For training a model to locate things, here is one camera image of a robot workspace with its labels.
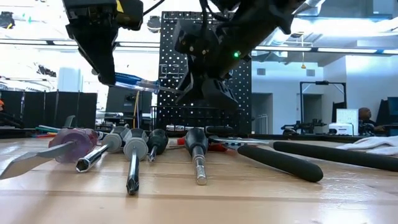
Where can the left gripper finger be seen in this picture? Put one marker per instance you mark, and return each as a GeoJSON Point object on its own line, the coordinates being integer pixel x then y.
{"type": "Point", "coordinates": [102, 53]}

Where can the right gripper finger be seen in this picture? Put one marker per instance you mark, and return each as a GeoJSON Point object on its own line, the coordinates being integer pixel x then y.
{"type": "Point", "coordinates": [191, 88]}
{"type": "Point", "coordinates": [219, 91]}

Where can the tall black screwdriver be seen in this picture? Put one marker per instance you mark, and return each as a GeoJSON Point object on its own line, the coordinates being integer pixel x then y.
{"type": "Point", "coordinates": [196, 140]}

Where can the short black screwdriver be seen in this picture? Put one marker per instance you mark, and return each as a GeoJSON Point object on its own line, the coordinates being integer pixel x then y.
{"type": "Point", "coordinates": [157, 141]}

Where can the red translucent flathead screwdriver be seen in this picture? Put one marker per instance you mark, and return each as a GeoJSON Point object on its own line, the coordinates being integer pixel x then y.
{"type": "Point", "coordinates": [77, 144]}

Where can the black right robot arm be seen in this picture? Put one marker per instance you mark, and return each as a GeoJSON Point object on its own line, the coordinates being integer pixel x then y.
{"type": "Point", "coordinates": [264, 15]}

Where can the black metal pegboard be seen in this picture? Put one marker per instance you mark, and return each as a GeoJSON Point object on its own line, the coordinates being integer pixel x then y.
{"type": "Point", "coordinates": [242, 93]}

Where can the chrome multi-hook rack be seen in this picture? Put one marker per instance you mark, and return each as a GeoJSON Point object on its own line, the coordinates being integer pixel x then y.
{"type": "Point", "coordinates": [169, 74]}

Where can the ceiling light strip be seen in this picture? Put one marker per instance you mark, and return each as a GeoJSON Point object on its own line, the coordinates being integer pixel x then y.
{"type": "Point", "coordinates": [342, 50]}
{"type": "Point", "coordinates": [136, 44]}

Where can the white pillar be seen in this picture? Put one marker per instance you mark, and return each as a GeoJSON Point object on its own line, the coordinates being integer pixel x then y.
{"type": "Point", "coordinates": [70, 79]}

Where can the black computer monitor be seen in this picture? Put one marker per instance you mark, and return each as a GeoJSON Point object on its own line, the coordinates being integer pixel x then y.
{"type": "Point", "coordinates": [124, 99]}

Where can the black ceiling dome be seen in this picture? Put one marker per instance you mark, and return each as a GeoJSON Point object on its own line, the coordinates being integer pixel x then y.
{"type": "Point", "coordinates": [154, 25]}

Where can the gray chair back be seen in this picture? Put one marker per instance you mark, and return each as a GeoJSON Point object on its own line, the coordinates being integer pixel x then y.
{"type": "Point", "coordinates": [70, 121]}

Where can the black partition screens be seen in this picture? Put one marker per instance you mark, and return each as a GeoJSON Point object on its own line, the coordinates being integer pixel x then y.
{"type": "Point", "coordinates": [46, 109]}

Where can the yellow hanging pendant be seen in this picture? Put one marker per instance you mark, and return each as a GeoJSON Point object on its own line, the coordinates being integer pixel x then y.
{"type": "Point", "coordinates": [303, 66]}

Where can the black lab apparatus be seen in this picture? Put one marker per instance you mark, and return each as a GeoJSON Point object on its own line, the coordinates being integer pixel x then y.
{"type": "Point", "coordinates": [303, 126]}

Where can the white device box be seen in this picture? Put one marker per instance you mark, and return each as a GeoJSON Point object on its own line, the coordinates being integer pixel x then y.
{"type": "Point", "coordinates": [340, 129]}

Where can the white perforated panel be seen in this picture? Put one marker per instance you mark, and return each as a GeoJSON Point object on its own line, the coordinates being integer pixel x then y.
{"type": "Point", "coordinates": [346, 115]}

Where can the person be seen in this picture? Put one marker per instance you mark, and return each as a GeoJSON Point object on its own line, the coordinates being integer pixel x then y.
{"type": "Point", "coordinates": [365, 115]}

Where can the white work glove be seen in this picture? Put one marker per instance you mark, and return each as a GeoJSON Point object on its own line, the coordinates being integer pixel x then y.
{"type": "Point", "coordinates": [373, 144]}

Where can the dark monitor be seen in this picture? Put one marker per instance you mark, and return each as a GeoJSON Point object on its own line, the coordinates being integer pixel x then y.
{"type": "Point", "coordinates": [390, 109]}

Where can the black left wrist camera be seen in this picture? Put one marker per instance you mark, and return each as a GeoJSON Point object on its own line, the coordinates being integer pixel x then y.
{"type": "Point", "coordinates": [132, 15]}

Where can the black table frame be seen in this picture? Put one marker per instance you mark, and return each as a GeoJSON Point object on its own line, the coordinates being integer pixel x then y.
{"type": "Point", "coordinates": [311, 137]}

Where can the black frame stand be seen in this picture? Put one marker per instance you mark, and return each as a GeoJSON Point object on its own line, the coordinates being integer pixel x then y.
{"type": "Point", "coordinates": [321, 83]}

